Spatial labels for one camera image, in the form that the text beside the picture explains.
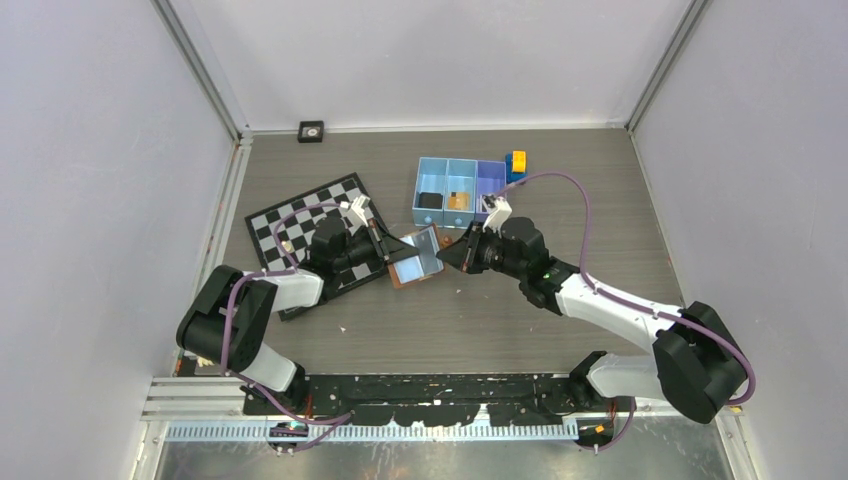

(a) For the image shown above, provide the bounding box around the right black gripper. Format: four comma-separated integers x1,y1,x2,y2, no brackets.
437,221,526,281

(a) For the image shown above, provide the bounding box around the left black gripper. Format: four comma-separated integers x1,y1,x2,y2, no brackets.
333,219,419,273

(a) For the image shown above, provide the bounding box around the brown leather card holder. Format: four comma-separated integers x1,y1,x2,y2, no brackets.
388,223,446,289

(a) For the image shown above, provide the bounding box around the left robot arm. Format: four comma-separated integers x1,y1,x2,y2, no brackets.
176,217,419,414

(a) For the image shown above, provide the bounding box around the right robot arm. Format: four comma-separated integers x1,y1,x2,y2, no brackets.
437,217,753,424

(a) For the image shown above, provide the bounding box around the orange card in bin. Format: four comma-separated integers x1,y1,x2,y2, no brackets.
447,191,472,211

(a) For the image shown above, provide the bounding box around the black card in bin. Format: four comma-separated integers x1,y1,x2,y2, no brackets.
416,192,443,210

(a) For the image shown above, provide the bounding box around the light blue middle bin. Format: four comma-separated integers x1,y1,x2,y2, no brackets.
444,159,477,229

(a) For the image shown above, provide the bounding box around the light blue bin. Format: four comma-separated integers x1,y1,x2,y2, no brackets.
411,157,448,226
444,159,477,229

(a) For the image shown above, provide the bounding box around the light blue left bin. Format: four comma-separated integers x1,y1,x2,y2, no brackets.
411,157,448,226

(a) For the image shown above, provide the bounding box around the purple right bin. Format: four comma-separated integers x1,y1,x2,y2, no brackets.
475,160,506,221

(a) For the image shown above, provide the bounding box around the blue yellow toy block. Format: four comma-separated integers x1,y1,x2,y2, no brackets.
505,150,527,184

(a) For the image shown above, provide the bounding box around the small black square box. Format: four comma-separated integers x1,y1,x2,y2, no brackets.
297,120,325,143

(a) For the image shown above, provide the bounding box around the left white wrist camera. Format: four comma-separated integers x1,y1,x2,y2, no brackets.
339,195,370,229

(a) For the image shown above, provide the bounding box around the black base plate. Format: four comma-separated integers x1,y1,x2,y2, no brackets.
243,373,633,427

